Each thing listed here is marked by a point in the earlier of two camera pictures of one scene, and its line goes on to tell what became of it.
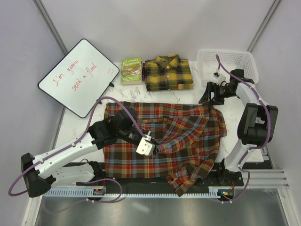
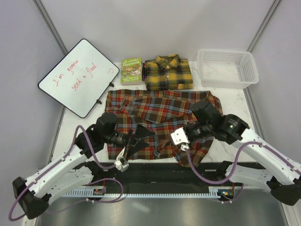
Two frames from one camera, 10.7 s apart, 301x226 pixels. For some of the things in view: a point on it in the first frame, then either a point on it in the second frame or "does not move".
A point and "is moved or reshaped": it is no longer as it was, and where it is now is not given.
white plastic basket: [214, 63] does not move
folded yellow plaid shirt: [168, 72] does not move
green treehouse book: [131, 71] does not move
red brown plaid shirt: [187, 138] is moved or reshaped
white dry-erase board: [80, 78] does not move
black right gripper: [206, 97] to [189, 140]
